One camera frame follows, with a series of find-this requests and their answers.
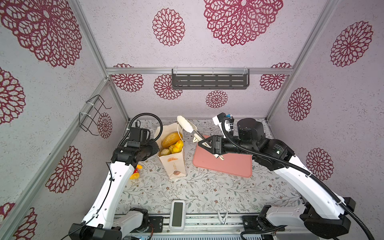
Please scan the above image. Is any yellow orange striped fake bread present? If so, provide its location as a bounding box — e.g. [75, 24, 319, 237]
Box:
[169, 140, 184, 154]

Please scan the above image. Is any long baguette fake bread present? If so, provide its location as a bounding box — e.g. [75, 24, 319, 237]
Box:
[162, 132, 183, 148]

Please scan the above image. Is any printed paper bag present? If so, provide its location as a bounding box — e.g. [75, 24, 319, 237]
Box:
[155, 116, 197, 180]

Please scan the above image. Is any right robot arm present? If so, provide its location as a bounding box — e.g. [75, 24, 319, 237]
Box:
[193, 114, 358, 240]

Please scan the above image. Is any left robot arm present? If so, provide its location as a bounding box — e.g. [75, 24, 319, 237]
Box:
[67, 137, 161, 240]

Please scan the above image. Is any small round fake bread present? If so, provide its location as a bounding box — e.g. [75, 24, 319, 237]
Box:
[160, 149, 172, 157]

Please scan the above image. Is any pink plastic tray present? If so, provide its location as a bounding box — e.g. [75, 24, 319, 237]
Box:
[193, 145, 253, 178]

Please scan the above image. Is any white plastic clip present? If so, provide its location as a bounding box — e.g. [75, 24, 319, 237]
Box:
[217, 211, 229, 225]

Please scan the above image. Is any white digital timer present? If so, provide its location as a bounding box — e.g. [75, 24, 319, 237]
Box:
[169, 200, 186, 232]

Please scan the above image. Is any yellow plush toy red dress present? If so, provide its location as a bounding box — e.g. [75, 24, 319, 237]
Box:
[130, 165, 143, 180]

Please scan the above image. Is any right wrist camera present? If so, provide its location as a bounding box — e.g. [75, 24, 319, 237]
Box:
[213, 113, 235, 136]

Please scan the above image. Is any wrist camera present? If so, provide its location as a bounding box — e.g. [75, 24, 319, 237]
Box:
[127, 120, 151, 148]
[213, 113, 235, 136]

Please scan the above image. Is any dark grey wall shelf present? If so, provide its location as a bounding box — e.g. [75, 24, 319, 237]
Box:
[171, 69, 250, 90]

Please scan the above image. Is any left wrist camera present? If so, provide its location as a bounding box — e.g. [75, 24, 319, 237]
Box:
[127, 120, 151, 148]

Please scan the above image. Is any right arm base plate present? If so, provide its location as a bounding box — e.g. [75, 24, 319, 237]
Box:
[240, 215, 286, 240]

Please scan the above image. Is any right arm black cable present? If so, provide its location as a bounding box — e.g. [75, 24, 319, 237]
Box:
[221, 116, 376, 240]

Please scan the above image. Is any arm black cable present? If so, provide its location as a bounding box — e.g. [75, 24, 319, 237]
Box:
[59, 112, 164, 240]
[221, 116, 376, 240]

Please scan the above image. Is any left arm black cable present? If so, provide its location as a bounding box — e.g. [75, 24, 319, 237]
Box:
[59, 112, 164, 240]

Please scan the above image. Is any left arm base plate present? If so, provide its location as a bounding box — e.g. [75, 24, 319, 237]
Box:
[138, 216, 164, 233]

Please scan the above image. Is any black wire wall rack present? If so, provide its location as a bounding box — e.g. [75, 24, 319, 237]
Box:
[78, 95, 112, 137]

